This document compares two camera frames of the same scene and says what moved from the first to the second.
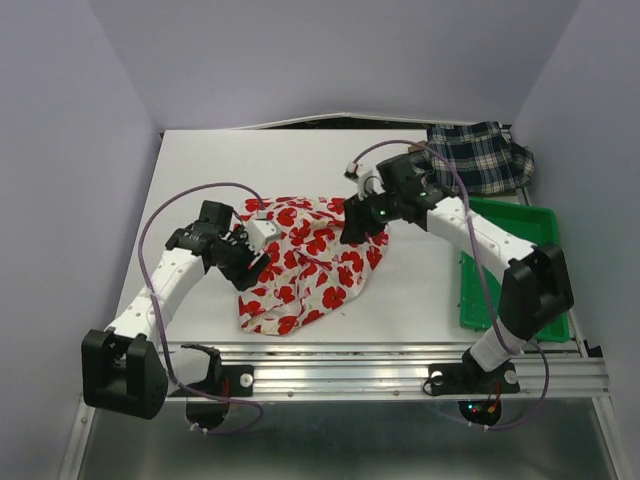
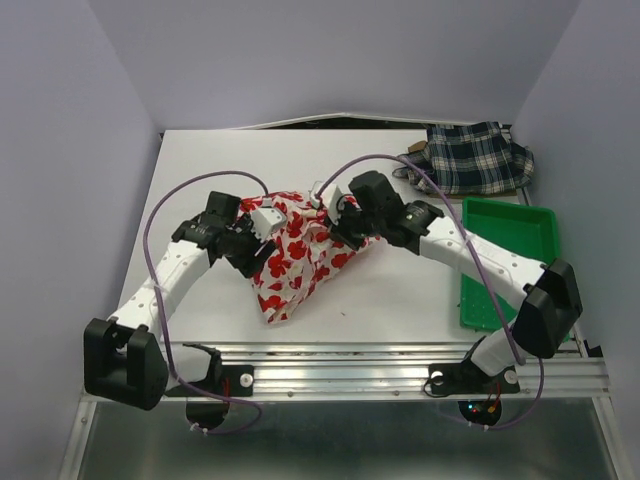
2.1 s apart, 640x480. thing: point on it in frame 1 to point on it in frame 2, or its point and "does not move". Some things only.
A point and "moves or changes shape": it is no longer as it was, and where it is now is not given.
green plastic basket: (532, 224) does not move
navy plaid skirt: (486, 158) does not move
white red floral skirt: (310, 272) moves or changes shape
